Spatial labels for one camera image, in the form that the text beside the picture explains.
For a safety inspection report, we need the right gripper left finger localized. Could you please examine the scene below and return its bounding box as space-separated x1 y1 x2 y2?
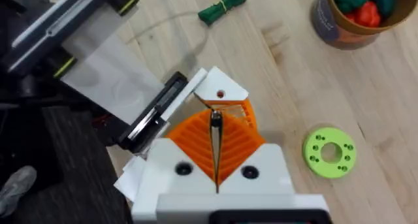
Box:
131 108 218 223

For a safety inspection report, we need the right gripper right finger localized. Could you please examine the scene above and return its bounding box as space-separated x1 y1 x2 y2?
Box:
216 110 295 195

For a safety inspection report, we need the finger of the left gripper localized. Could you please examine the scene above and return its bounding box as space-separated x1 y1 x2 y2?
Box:
114 155 148 202
193 66 259 130

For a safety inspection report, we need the green vegetable toy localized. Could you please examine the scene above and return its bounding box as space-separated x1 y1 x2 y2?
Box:
197 0 248 27

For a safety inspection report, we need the green disc with holes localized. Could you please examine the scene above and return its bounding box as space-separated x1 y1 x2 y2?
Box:
302 127 358 180

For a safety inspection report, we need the person's foot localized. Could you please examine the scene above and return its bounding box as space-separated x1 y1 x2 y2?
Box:
0 165 38 219

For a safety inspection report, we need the tub with toys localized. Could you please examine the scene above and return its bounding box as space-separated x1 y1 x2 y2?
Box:
311 0 418 51

